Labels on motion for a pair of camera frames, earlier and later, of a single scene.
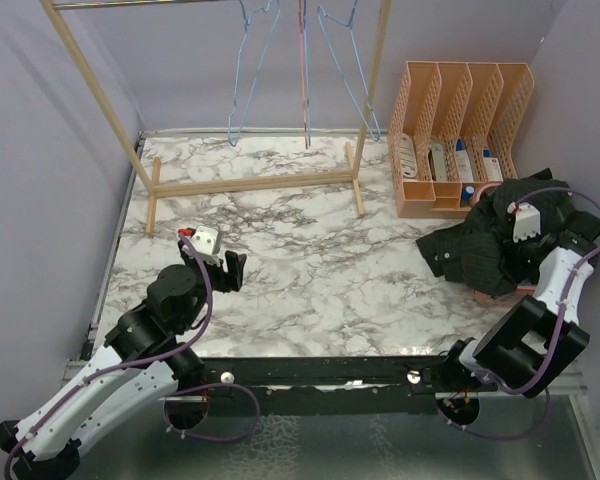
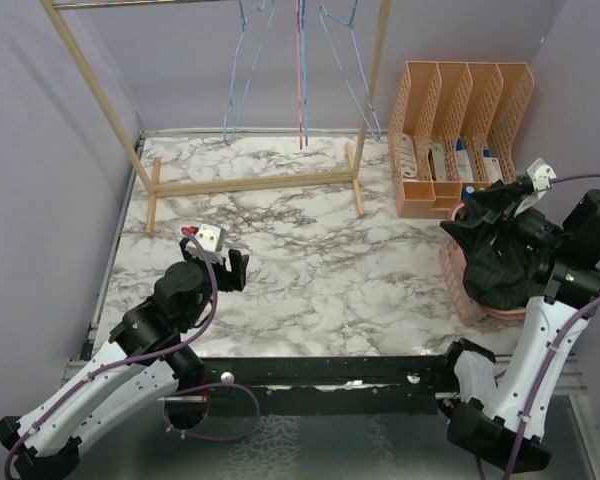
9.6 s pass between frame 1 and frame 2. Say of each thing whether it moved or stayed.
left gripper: stayed
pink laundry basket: moved
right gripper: moved
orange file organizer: stayed
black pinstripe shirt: moved
